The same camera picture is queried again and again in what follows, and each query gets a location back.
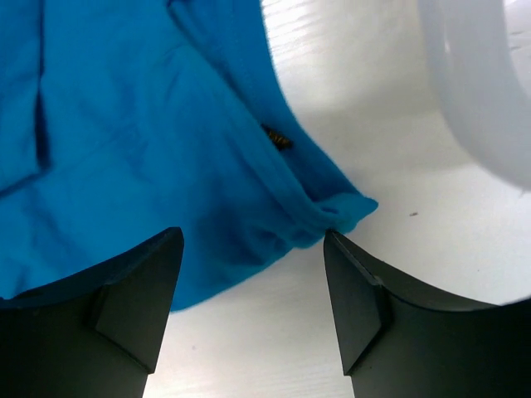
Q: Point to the white plastic mesh basket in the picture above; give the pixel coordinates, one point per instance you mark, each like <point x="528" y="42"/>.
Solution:
<point x="481" y="97"/>

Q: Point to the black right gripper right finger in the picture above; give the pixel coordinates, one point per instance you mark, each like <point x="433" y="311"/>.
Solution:
<point x="401" y="337"/>

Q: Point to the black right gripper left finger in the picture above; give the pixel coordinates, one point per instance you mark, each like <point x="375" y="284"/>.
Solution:
<point x="97" y="333"/>

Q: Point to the blue t-shirt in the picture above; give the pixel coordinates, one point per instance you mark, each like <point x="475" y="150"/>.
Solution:
<point x="120" y="119"/>

